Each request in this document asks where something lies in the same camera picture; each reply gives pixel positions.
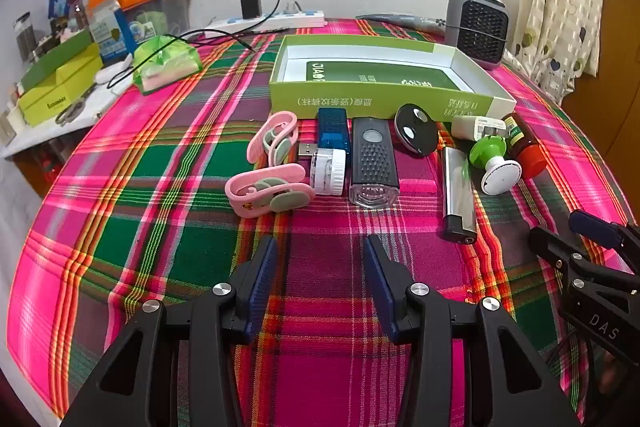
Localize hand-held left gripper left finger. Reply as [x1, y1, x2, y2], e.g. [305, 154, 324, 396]
[60, 234, 280, 427]

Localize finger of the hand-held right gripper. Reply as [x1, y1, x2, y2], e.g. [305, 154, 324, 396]
[569, 210, 640, 258]
[530, 227, 640, 308]

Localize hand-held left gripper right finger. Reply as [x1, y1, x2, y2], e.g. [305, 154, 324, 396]
[363, 234, 583, 427]

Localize green and white spool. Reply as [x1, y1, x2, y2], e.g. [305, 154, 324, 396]
[468, 134, 522, 195]

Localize brown bottle red cap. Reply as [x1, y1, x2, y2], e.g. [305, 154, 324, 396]
[502, 112, 548, 178]

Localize pink plastic clip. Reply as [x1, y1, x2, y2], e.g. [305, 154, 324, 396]
[225, 165, 317, 219]
[247, 111, 300, 168]

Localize silver lighter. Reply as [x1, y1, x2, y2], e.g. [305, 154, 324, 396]
[441, 147, 478, 244]

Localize small white lidded jar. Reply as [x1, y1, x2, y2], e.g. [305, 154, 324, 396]
[309, 148, 347, 196]

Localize black bike light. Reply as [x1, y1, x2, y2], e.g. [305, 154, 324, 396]
[348, 117, 399, 208]

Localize white charger plug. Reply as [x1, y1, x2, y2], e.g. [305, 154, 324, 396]
[451, 114, 508, 141]

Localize green cardboard box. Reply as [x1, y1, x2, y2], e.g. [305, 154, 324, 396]
[269, 34, 517, 124]

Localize pink green plaid blanket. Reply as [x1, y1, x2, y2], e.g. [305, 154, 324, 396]
[7, 17, 640, 427]

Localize black round remote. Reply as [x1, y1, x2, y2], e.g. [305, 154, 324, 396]
[394, 104, 438, 156]

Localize blue usb device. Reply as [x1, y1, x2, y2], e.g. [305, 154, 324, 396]
[298, 107, 349, 158]

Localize wooden cabinet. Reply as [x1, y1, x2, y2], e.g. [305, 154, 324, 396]
[575, 0, 640, 178]

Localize patterned curtain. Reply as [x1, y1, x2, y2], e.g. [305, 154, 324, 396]
[515, 0, 606, 95]

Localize grey fan heater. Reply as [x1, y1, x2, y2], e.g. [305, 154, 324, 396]
[444, 0, 516, 71]

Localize green plastic bag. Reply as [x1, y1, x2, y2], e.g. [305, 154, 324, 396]
[131, 34, 203, 96]

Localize scissors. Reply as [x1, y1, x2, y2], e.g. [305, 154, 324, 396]
[55, 82, 98, 126]

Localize white rounded object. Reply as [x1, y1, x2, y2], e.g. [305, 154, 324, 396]
[95, 59, 136, 82]

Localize white power strip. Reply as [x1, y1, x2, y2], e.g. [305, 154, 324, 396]
[205, 10, 326, 38]

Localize white side table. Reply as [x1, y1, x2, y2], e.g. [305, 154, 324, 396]
[0, 72, 131, 160]

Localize yellow-green cardboard box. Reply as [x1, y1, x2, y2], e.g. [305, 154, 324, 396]
[17, 42, 104, 128]

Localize blue and white carton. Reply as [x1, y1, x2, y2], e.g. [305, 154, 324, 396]
[90, 0, 136, 65]

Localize dark green flat box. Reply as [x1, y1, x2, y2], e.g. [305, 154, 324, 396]
[21, 28, 98, 90]

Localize glass jar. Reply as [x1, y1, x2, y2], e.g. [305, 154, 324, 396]
[15, 12, 37, 60]

